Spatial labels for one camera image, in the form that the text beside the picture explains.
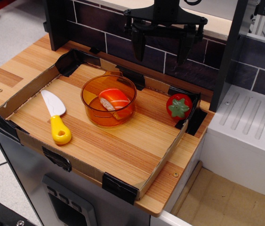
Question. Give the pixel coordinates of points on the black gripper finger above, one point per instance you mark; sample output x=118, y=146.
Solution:
x=138, y=43
x=186, y=42

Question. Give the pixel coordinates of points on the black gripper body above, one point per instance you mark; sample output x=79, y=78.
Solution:
x=165, y=18

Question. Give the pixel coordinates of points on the orange salmon sushi toy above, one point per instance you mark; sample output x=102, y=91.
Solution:
x=113, y=99

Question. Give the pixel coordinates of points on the cardboard fence with black tape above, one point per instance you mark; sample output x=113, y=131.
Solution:
x=135, y=160

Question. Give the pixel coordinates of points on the orange transparent plastic pot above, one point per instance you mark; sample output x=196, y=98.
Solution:
x=95, y=110

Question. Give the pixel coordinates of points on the red toy tomato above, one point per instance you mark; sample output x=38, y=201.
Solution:
x=179, y=106

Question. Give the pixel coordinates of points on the white yellow toy knife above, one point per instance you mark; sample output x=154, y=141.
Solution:
x=59, y=131

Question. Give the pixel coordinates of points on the grey toy oven front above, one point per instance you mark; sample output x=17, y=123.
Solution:
x=59, y=196

